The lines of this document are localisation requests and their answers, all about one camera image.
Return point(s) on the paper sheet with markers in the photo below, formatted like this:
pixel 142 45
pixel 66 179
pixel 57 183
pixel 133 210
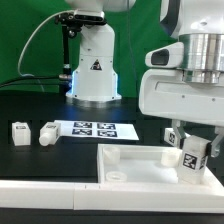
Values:
pixel 98 130

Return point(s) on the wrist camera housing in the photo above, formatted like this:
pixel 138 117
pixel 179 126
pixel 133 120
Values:
pixel 170 56

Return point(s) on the white square tabletop part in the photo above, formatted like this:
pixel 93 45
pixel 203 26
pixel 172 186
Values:
pixel 135 164

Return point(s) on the white L-shaped fence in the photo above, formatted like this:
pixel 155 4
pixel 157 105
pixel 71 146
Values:
pixel 208 197

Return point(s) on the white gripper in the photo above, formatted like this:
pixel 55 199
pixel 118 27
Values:
pixel 164 94

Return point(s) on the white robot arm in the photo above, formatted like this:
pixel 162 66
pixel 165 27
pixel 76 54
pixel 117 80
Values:
pixel 185 80

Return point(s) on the black camera on stand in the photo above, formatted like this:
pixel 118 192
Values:
pixel 72 23

